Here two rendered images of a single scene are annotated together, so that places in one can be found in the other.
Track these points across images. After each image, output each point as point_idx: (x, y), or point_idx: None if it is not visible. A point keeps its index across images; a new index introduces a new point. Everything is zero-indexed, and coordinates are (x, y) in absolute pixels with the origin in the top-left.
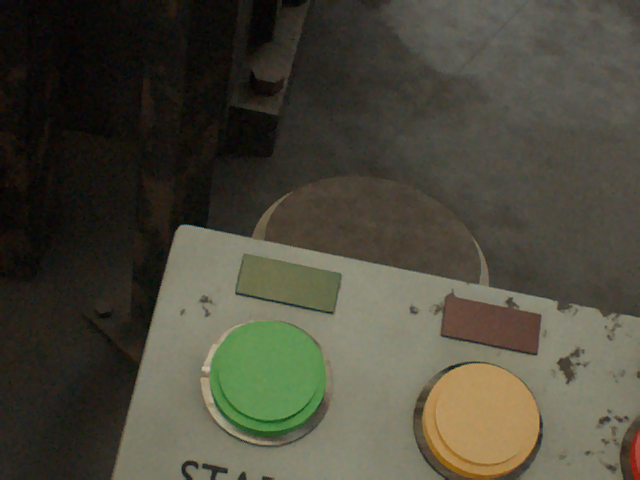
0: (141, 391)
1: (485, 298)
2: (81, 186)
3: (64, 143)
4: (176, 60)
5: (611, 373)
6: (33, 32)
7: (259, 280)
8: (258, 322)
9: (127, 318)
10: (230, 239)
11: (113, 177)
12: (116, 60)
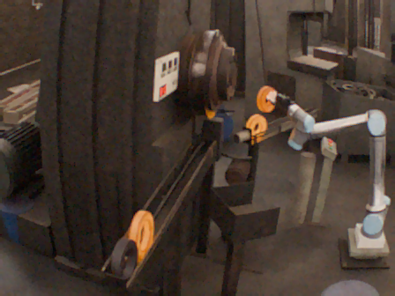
0: (331, 151)
1: (324, 142)
2: (214, 233)
3: None
4: (254, 181)
5: (326, 141)
6: None
7: (326, 146)
8: (329, 146)
9: None
10: (324, 146)
11: (212, 230)
12: None
